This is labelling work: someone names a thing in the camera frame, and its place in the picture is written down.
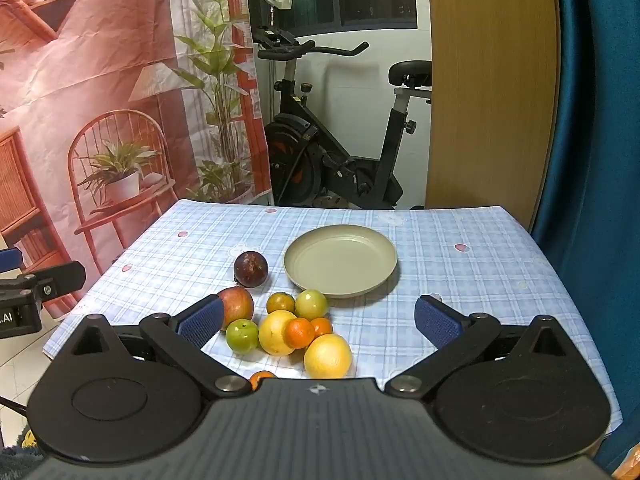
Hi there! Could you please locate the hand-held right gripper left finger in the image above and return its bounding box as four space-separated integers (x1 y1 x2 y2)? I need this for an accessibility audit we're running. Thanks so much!
65 294 251 401

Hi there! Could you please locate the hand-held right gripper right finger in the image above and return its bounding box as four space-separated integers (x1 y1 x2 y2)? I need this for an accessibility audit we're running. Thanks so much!
384 294 576 401

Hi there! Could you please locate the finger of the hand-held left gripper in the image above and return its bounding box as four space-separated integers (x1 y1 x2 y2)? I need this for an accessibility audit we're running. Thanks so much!
0 247 25 272
0 260 87 307

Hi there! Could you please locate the green apple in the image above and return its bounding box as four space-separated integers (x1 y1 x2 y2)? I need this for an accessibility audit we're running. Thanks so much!
295 289 329 321
225 318 260 356

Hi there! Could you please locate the yellow lemon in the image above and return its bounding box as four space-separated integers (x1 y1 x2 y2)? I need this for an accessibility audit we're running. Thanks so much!
303 333 353 380
258 310 298 357

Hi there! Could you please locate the dark red apple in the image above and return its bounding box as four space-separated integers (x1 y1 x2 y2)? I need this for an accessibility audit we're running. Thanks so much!
233 251 269 287

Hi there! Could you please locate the beige round plate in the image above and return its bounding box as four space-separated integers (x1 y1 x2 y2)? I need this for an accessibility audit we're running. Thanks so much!
283 224 399 300

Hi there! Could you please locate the blue checkered tablecloth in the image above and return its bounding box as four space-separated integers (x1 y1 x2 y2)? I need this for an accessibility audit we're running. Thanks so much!
42 199 623 433

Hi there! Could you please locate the black exercise bike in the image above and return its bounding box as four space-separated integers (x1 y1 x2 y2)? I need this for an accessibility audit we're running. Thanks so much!
252 25 433 210

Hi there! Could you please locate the printed backdrop cloth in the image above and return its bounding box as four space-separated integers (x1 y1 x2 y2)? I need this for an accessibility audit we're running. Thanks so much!
0 0 273 321

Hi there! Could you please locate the wooden door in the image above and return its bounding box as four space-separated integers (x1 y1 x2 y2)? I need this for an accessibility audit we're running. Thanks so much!
425 0 561 231

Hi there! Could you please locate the blue curtain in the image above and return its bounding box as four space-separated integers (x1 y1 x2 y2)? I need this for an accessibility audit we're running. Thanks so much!
530 0 640 473

